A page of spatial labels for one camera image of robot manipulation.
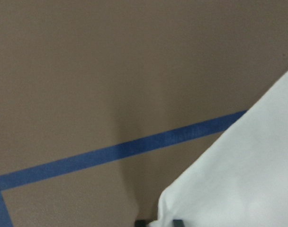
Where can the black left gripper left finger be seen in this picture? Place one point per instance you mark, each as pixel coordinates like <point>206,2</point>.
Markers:
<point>141,223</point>

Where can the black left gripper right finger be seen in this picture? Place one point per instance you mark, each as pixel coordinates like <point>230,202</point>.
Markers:
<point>177,223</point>

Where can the white long-sleeve printed shirt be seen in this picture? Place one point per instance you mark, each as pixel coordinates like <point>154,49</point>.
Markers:
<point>242,179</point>

